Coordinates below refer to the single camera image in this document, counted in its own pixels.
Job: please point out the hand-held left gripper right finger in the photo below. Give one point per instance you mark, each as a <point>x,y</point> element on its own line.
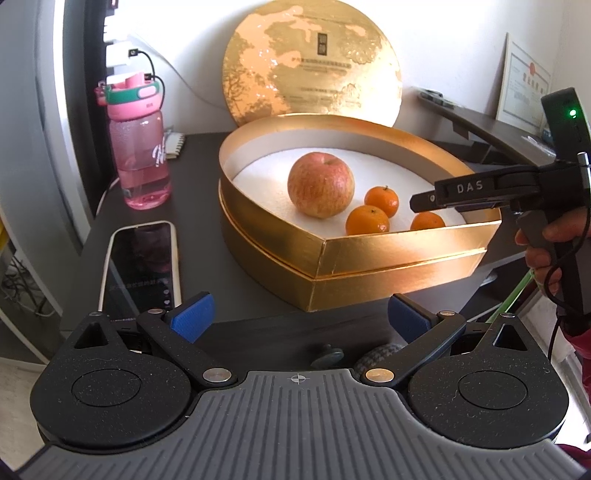
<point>406,316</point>

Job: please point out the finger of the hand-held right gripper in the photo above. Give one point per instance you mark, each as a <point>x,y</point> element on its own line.
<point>461,194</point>

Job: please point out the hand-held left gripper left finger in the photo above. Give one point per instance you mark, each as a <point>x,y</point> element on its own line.
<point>194,316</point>

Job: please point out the small orange tangerine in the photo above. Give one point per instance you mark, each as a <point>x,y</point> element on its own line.
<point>427,221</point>
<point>368,220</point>
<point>382,201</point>

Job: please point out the gold round gift box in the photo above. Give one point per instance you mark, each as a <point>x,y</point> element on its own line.
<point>360,258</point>

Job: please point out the red yellow apple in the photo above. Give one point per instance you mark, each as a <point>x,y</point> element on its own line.
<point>321,184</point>

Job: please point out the person's right forearm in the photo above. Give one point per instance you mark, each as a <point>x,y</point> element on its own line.
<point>577,339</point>

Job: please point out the dark wooden desktop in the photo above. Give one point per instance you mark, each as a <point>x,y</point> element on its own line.
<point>207,258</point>

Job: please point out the person's right hand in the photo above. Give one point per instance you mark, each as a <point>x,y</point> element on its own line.
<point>545,258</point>

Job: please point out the dark curved wooden shelf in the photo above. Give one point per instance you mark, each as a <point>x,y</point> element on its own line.
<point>485,134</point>

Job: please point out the smartphone in white case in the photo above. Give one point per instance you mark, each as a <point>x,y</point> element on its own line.
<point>141,267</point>

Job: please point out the clear plastic tray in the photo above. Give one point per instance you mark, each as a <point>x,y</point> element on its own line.
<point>434,97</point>

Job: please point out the framed white certificate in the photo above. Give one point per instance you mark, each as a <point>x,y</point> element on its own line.
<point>524,85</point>

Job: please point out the white hair brush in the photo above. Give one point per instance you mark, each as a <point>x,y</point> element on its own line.
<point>174,145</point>

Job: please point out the pink water bottle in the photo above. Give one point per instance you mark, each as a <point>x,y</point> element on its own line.
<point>138,147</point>

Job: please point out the round gold box lid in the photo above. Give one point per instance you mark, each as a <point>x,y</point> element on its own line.
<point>311,64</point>

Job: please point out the white wall charger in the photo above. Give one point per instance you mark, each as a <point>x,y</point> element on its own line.
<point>121,54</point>

